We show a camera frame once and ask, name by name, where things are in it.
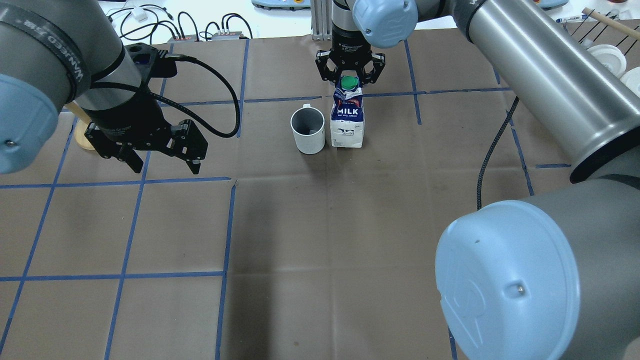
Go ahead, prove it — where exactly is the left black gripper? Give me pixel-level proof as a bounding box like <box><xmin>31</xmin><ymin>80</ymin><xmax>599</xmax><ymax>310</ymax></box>
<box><xmin>84</xmin><ymin>88</ymin><xmax>209</xmax><ymax>175</ymax></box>

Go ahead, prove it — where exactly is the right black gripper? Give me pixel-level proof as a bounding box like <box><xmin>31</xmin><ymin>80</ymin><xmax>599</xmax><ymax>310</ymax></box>
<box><xmin>315</xmin><ymin>35</ymin><xmax>386</xmax><ymax>89</ymax></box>

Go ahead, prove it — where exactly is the blue white milk carton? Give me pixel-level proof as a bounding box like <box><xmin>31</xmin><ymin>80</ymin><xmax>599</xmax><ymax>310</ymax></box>
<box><xmin>330</xmin><ymin>75</ymin><xmax>365</xmax><ymax>148</ymax></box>

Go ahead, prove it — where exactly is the white grey mug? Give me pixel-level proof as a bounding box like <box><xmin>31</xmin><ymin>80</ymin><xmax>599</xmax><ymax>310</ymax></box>
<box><xmin>290</xmin><ymin>104</ymin><xmax>326</xmax><ymax>155</ymax></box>

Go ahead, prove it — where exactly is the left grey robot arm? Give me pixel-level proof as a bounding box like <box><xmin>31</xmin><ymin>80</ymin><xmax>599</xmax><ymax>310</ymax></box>
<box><xmin>0</xmin><ymin>0</ymin><xmax>208</xmax><ymax>174</ymax></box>

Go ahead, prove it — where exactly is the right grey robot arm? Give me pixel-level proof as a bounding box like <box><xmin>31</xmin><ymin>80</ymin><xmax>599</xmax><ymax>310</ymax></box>
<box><xmin>316</xmin><ymin>0</ymin><xmax>639</xmax><ymax>360</ymax></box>

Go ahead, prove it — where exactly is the white upturned cup near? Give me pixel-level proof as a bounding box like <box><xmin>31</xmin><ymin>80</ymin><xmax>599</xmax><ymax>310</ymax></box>
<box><xmin>587</xmin><ymin>44</ymin><xmax>627</xmax><ymax>79</ymax></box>

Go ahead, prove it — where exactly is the white upturned cup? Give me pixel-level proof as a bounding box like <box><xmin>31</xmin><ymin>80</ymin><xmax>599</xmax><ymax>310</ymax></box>
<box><xmin>619</xmin><ymin>66</ymin><xmax>640</xmax><ymax>98</ymax></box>
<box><xmin>587</xmin><ymin>44</ymin><xmax>627</xmax><ymax>79</ymax></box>

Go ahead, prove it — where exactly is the white upturned cup far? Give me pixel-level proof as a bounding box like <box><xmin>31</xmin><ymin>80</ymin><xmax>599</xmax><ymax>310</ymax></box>
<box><xmin>619</xmin><ymin>66</ymin><xmax>640</xmax><ymax>98</ymax></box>

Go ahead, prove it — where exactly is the wooden mug tree stand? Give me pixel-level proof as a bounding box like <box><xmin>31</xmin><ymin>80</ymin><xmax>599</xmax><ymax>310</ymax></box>
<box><xmin>64</xmin><ymin>101</ymin><xmax>96</xmax><ymax>153</ymax></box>

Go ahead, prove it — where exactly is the aluminium frame post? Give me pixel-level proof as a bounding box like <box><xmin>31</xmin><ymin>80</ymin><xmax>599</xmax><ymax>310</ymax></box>
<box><xmin>310</xmin><ymin>0</ymin><xmax>333</xmax><ymax>41</ymax></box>

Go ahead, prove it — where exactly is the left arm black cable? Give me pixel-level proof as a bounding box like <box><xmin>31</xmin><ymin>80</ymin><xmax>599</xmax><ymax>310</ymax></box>
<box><xmin>87</xmin><ymin>52</ymin><xmax>242</xmax><ymax>139</ymax></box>

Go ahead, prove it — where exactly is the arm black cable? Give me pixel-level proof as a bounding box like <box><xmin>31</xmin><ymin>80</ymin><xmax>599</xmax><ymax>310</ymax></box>
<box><xmin>87</xmin><ymin>52</ymin><xmax>242</xmax><ymax>139</ymax></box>
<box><xmin>476</xmin><ymin>96</ymin><xmax>521</xmax><ymax>211</ymax></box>

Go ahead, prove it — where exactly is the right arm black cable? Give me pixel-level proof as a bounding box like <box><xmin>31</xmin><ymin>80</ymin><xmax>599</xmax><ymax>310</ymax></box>
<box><xmin>476</xmin><ymin>96</ymin><xmax>521</xmax><ymax>211</ymax></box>

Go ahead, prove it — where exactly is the black wire cup rack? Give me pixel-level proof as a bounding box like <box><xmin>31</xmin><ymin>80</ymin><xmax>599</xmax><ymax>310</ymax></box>
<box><xmin>563</xmin><ymin>9</ymin><xmax>640</xmax><ymax>57</ymax></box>

